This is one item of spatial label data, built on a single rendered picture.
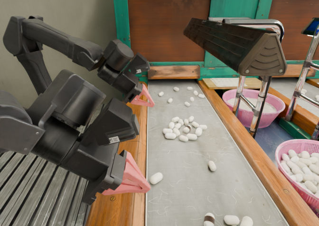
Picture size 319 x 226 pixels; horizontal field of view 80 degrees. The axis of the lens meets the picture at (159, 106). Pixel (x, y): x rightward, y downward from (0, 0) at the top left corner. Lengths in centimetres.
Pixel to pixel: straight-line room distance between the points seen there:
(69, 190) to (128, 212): 26
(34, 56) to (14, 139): 53
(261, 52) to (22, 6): 196
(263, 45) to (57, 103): 32
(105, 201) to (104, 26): 164
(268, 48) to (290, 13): 98
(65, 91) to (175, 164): 39
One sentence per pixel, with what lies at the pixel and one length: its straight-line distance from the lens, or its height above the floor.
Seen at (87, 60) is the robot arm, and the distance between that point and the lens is 60.
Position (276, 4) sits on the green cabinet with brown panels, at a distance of 128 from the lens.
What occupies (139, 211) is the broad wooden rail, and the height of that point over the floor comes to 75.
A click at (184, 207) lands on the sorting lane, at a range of 49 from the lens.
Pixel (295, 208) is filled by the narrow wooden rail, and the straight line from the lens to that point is 54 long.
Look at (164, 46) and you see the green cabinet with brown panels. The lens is 112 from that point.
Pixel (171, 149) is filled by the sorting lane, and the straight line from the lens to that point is 63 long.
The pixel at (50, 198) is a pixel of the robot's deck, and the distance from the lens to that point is 67.
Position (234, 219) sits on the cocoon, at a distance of 48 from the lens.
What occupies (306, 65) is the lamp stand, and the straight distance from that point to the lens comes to 91.
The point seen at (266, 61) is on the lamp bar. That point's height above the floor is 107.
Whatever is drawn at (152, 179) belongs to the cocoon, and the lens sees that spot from 52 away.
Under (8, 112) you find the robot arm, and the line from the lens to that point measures 26.
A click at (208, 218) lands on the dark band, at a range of 46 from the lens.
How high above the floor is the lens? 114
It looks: 27 degrees down
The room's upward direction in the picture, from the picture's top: straight up
